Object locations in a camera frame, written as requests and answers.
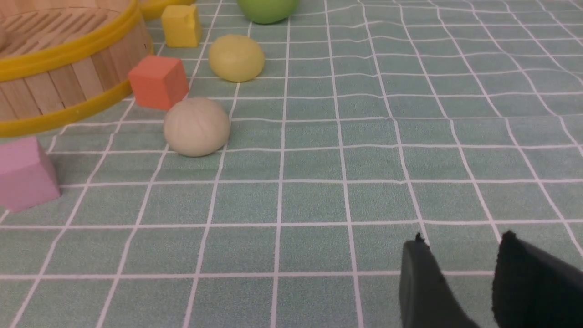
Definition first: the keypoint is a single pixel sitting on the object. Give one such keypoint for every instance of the yellow cube block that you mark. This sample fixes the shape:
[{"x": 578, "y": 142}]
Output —
[{"x": 181, "y": 26}]

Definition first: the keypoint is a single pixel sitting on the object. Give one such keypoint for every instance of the bamboo steamer tray yellow rim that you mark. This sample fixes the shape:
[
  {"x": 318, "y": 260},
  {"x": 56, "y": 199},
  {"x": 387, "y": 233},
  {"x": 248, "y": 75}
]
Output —
[{"x": 66, "y": 60}]

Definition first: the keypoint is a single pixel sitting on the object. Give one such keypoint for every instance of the green checkered tablecloth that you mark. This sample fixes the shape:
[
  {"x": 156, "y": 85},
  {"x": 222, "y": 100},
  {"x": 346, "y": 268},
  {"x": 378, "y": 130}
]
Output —
[{"x": 372, "y": 120}]

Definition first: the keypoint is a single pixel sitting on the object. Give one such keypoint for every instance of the yellow bun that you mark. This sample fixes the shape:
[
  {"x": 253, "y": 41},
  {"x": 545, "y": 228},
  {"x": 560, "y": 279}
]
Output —
[{"x": 236, "y": 58}]

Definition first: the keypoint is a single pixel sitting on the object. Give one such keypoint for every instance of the green apple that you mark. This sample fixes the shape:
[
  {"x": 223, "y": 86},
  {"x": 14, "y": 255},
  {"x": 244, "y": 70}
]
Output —
[{"x": 266, "y": 12}]

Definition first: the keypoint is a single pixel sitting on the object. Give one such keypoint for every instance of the pink cube block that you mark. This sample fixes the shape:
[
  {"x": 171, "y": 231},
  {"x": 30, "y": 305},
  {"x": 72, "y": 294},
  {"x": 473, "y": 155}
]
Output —
[{"x": 27, "y": 175}]

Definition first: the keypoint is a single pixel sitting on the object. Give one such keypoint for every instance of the white bun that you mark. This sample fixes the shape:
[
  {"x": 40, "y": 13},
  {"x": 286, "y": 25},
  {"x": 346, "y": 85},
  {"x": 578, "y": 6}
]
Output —
[{"x": 196, "y": 127}]

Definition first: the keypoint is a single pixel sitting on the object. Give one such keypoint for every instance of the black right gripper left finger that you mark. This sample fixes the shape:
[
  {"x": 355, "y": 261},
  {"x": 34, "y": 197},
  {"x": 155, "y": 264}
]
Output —
[{"x": 425, "y": 298}]

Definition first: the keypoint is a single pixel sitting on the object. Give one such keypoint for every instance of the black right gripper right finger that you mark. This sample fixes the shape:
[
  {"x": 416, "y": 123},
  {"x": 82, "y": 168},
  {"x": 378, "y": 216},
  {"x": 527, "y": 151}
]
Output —
[{"x": 533, "y": 289}]

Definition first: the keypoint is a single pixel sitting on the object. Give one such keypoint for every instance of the orange cube block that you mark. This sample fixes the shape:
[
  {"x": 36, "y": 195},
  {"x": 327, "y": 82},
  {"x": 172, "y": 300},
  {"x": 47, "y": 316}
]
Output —
[{"x": 159, "y": 82}]

